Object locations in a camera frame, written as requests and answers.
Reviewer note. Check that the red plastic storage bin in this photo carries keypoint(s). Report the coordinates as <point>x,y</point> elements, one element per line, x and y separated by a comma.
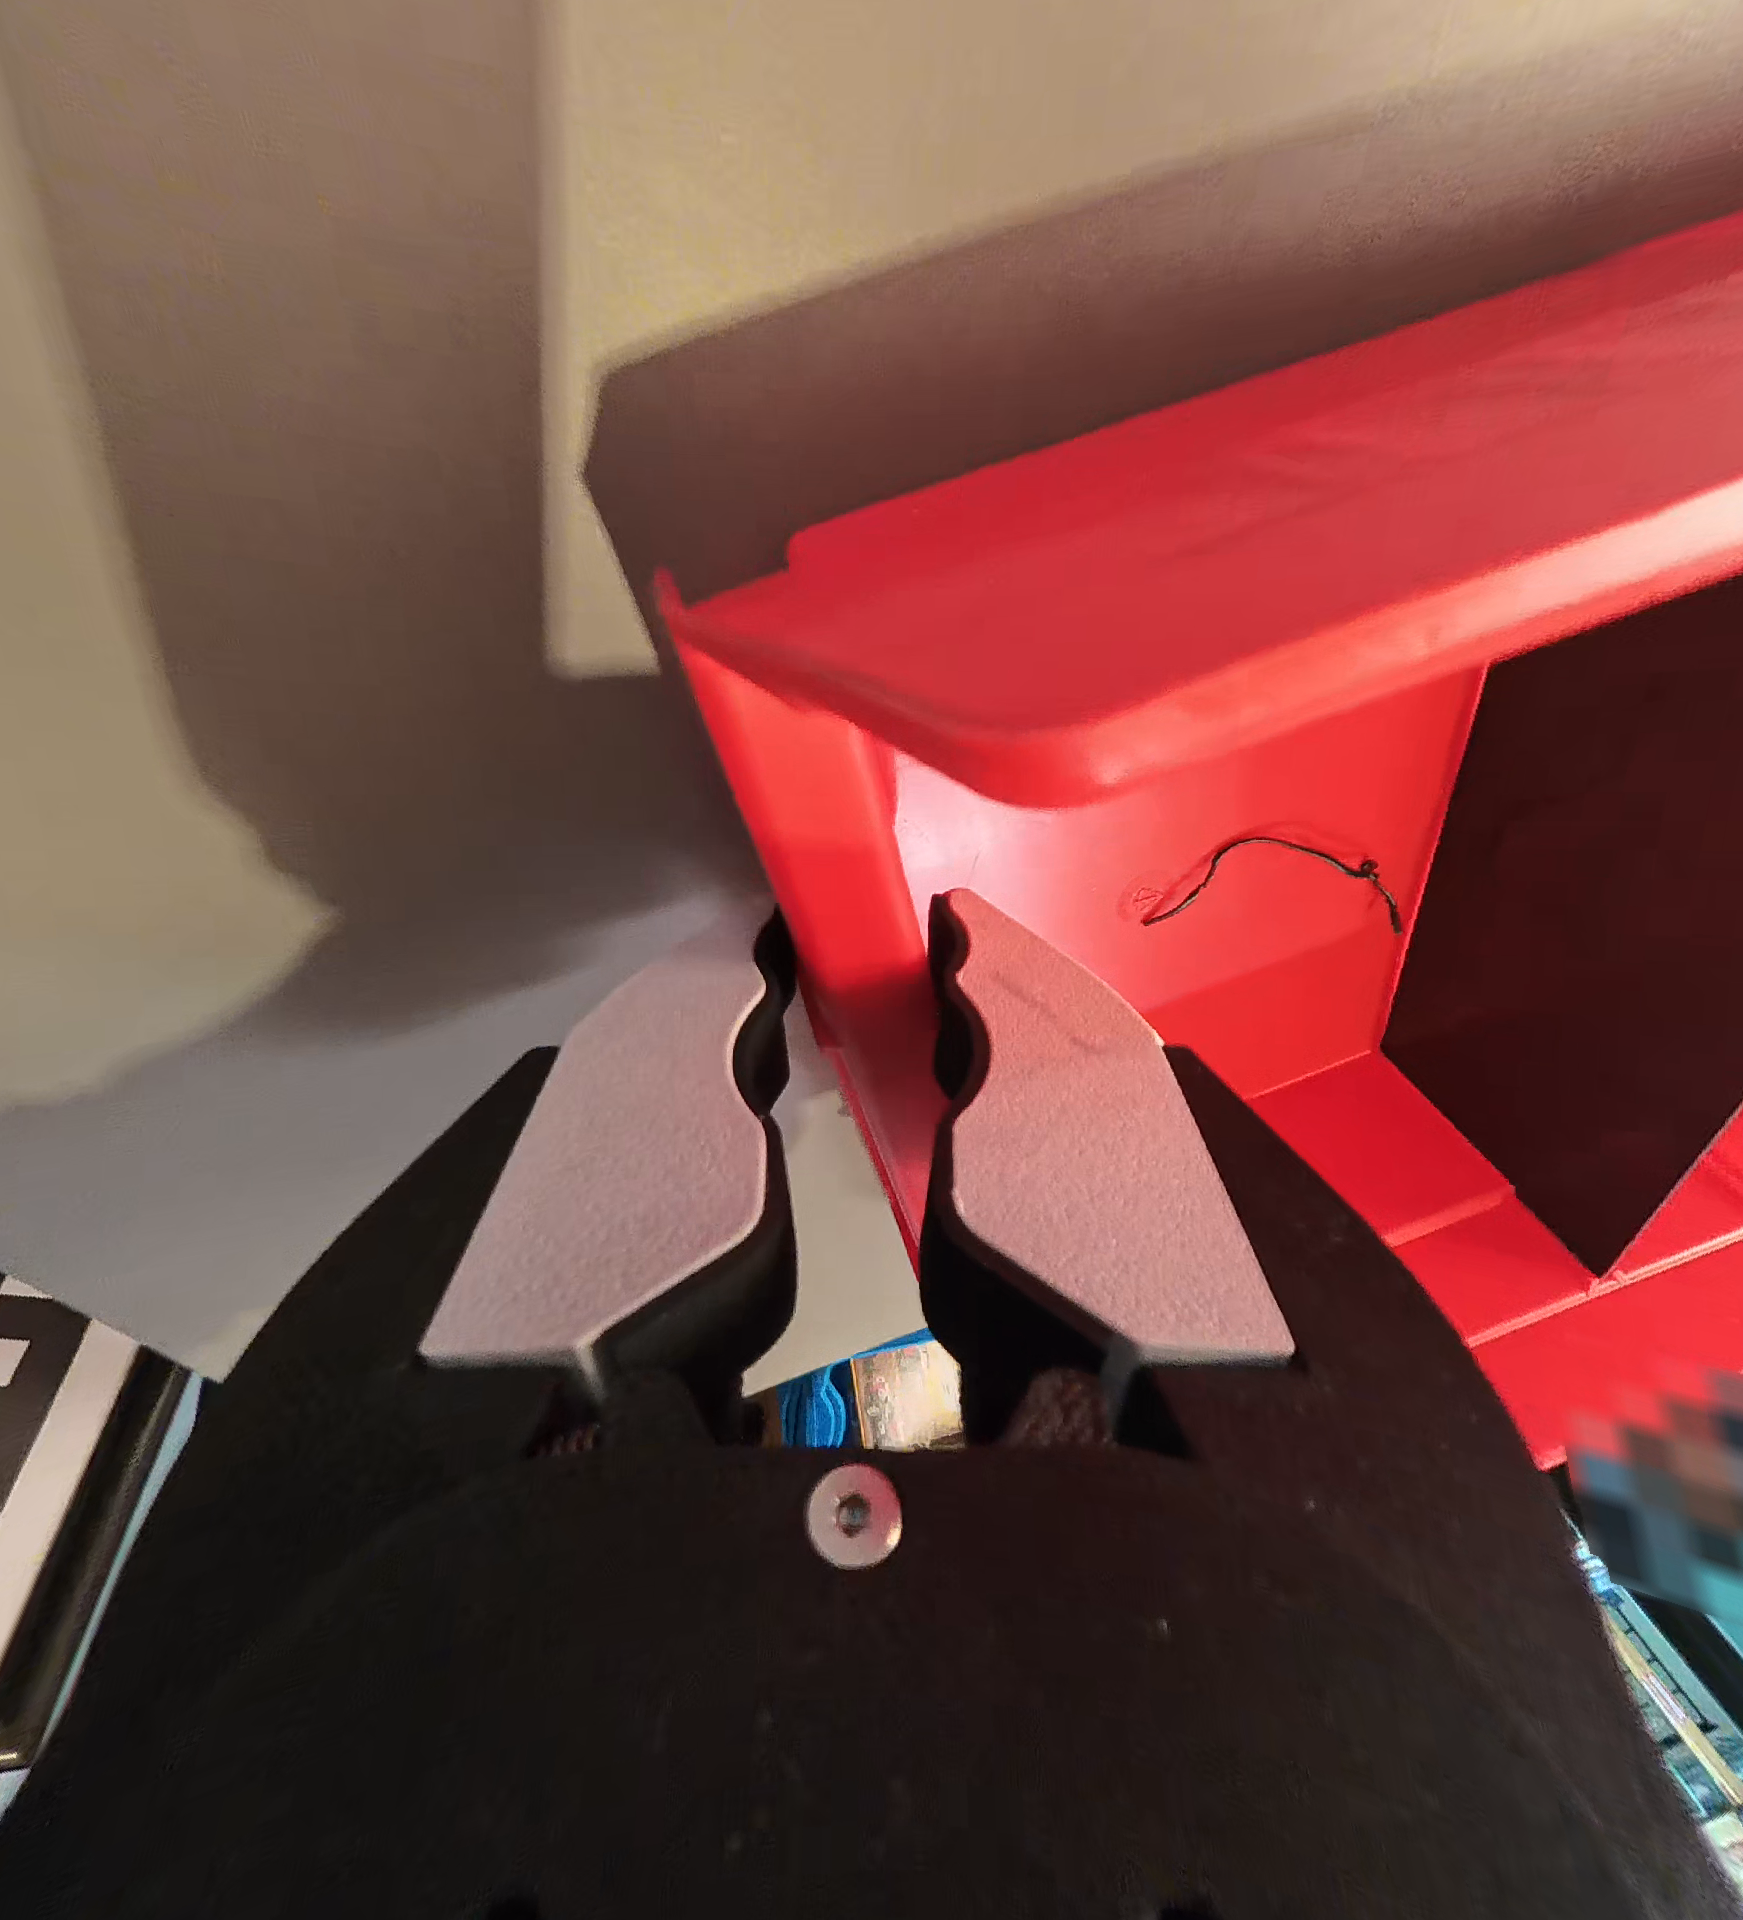
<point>1261,601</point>

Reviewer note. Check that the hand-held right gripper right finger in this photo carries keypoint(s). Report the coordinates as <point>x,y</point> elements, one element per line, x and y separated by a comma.
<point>1095,1185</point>

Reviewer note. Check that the black divider panel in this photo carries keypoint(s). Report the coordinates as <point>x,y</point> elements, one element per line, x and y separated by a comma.
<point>1635,900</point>

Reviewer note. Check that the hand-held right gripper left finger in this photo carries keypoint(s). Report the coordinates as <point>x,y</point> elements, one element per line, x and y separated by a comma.
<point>632,1170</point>

